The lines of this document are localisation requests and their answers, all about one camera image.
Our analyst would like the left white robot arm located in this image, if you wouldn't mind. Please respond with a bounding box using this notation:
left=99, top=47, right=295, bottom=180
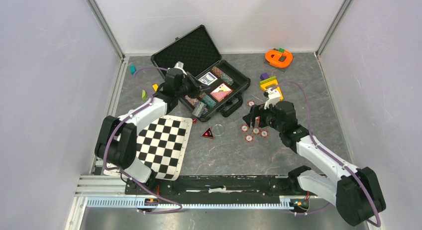
left=95, top=61, right=202, bottom=194

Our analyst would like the green blue chip roll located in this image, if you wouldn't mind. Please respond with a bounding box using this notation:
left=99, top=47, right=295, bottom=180
left=220, top=73, right=234, bottom=86

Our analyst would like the green half-round block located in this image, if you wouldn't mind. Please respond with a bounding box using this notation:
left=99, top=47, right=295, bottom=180
left=141, top=90, right=148, bottom=101

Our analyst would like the blue playing card deck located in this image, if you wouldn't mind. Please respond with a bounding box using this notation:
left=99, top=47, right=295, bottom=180
left=199, top=72, right=218, bottom=86

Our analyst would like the yellow triangle toy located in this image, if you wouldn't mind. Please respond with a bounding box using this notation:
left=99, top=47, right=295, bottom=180
left=259, top=76, right=283, bottom=101

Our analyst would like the purple toy block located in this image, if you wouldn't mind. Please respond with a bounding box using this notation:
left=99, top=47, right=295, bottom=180
left=260, top=72, right=270, bottom=81

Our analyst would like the black poker carrying case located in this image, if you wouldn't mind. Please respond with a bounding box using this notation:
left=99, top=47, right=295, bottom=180
left=150, top=25, right=251, bottom=122

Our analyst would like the pink brown chip roll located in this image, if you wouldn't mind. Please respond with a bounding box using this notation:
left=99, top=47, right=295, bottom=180
left=185, top=95, right=199, bottom=107

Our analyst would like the teal toy block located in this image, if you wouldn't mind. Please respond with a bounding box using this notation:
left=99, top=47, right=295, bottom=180
left=129, top=65, right=136, bottom=75

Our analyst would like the brown 100 chip roll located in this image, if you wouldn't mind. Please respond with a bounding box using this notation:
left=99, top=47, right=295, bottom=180
left=198, top=92, right=206, bottom=99

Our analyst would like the clear round disc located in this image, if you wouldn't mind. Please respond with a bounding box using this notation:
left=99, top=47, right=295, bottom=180
left=211, top=124, right=225, bottom=136

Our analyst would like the red playing card deck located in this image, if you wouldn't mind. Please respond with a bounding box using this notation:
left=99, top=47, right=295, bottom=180
left=210, top=83, right=232, bottom=102

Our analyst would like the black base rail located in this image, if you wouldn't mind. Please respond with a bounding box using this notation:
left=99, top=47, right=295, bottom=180
left=125, top=175, right=311, bottom=214

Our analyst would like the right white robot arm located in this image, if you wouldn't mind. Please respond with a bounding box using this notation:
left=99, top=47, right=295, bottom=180
left=243, top=87, right=386, bottom=227

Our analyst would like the grey green chip roll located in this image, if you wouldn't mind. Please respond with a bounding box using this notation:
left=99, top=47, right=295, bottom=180
left=192, top=101, right=207, bottom=118

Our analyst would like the brown poker chip roll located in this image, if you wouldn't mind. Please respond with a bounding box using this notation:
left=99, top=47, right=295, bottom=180
left=211, top=66, right=223, bottom=78

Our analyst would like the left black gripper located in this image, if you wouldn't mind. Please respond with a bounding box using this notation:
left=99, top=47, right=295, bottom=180
left=175, top=72, right=210, bottom=100

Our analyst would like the orange toy track piece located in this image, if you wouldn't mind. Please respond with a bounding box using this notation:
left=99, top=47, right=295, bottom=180
left=265, top=48, right=293, bottom=69

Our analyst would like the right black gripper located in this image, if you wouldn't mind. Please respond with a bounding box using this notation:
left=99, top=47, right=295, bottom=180
left=242, top=99, right=284, bottom=132

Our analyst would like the teal poker chip roll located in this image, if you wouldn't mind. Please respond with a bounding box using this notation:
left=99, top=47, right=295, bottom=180
left=201, top=93, right=216, bottom=109

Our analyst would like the black white chessboard mat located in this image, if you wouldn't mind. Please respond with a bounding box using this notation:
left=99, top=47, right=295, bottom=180
left=104, top=115, right=193, bottom=181

